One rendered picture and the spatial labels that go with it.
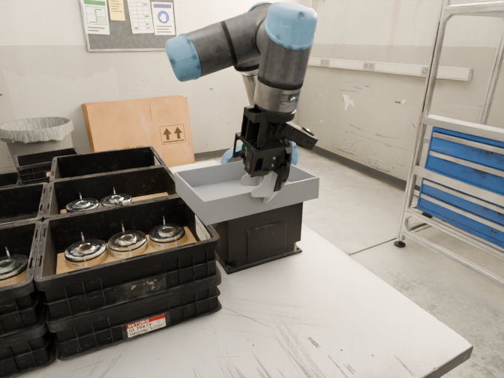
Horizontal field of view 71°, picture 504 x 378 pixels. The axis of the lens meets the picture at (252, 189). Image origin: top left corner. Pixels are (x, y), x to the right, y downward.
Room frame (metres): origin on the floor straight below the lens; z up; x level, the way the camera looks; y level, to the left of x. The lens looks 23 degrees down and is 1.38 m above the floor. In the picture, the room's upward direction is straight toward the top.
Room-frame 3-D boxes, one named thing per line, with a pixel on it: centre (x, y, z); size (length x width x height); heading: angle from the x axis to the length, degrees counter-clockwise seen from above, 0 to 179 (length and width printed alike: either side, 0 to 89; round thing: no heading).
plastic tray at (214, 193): (0.75, 0.02, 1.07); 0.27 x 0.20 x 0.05; 118
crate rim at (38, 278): (0.79, 0.32, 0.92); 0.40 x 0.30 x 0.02; 115
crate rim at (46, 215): (1.06, 0.44, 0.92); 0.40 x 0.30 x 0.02; 115
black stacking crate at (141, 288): (0.79, 0.32, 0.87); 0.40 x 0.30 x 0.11; 115
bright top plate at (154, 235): (0.90, 0.25, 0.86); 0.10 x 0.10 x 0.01
